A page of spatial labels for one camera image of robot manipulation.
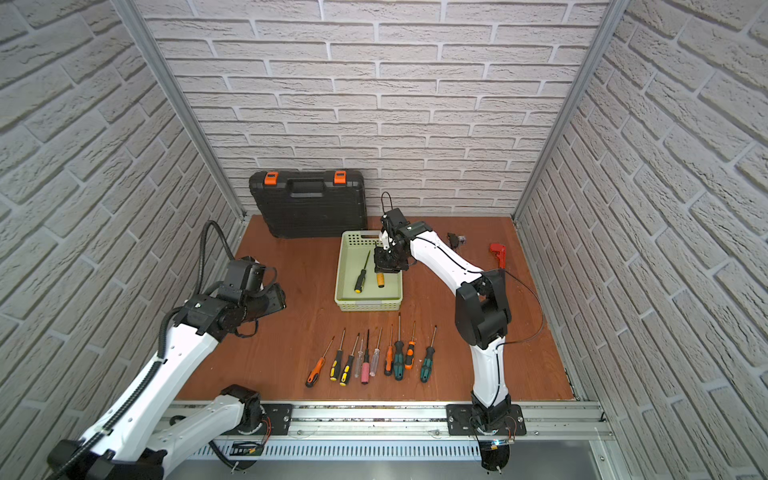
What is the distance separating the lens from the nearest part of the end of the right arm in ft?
2.23

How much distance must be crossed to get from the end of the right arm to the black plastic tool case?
200 mm

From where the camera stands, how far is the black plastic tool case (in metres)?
0.94
